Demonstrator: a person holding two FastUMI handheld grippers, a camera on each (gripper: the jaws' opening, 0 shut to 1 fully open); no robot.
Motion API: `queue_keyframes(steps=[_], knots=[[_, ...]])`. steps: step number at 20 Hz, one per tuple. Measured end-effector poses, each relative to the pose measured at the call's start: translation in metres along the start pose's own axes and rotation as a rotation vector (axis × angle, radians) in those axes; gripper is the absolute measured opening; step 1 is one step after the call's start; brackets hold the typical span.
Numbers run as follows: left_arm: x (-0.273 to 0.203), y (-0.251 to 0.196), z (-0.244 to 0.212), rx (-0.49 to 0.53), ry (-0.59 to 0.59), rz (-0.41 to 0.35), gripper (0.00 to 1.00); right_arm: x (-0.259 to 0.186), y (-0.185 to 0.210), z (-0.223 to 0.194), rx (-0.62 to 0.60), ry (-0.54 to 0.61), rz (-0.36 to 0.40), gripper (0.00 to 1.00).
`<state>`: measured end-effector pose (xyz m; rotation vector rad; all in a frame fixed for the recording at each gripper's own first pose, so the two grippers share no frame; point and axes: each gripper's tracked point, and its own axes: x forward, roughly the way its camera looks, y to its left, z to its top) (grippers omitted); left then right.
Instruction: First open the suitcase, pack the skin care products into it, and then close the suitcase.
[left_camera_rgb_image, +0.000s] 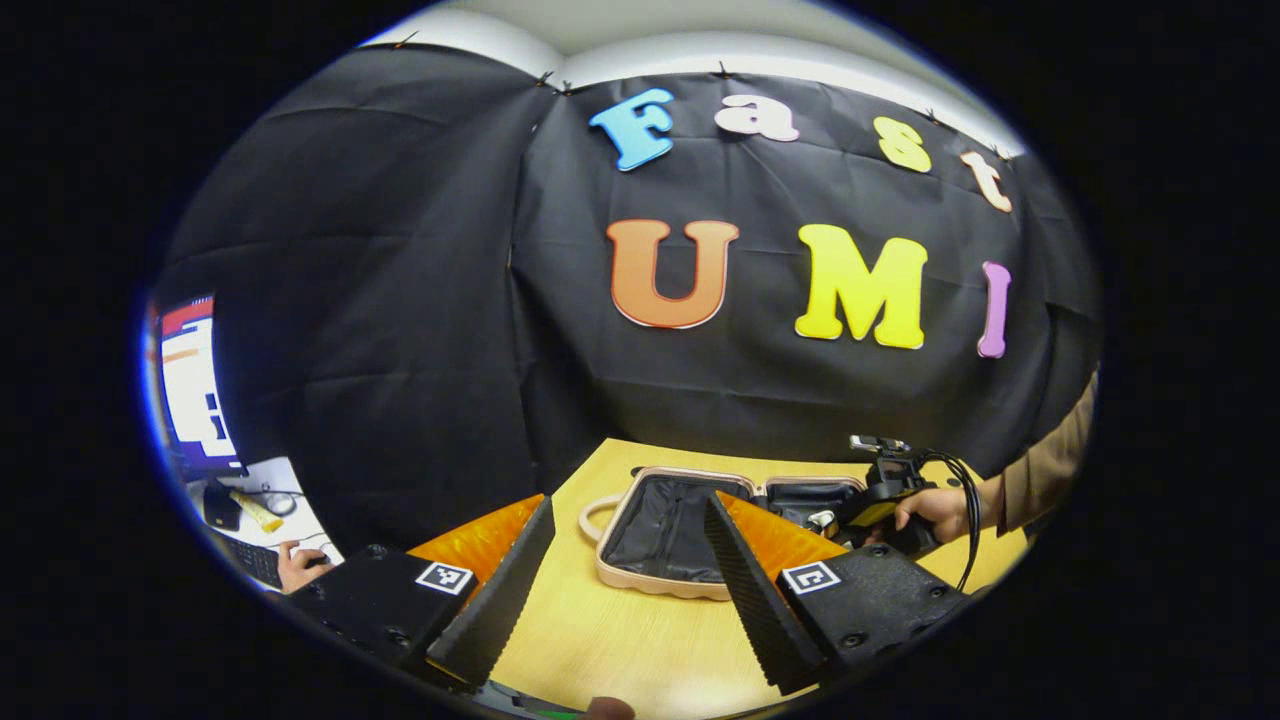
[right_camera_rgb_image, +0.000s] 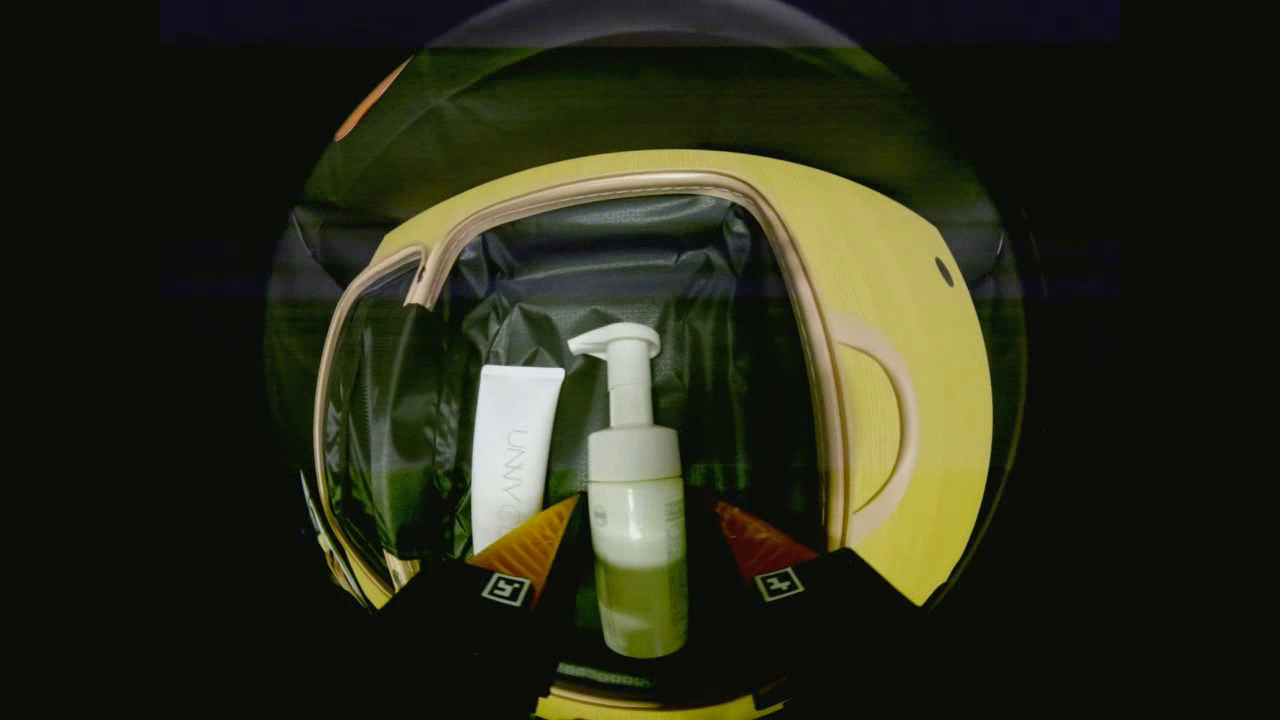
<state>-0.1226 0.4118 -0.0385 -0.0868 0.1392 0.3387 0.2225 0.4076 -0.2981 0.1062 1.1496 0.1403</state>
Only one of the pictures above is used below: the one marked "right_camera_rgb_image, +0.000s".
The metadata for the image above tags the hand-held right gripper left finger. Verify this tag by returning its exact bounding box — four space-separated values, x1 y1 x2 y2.
378 493 583 701

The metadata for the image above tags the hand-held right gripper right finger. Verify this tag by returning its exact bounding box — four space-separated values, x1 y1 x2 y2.
700 500 926 701

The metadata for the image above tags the white skin care tube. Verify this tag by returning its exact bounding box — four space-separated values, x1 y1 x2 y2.
470 364 567 556

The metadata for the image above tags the white pump bottle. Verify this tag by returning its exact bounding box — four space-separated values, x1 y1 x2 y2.
567 322 691 660

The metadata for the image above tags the black backdrop cloth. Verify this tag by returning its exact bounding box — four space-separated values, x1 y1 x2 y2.
265 45 1031 331

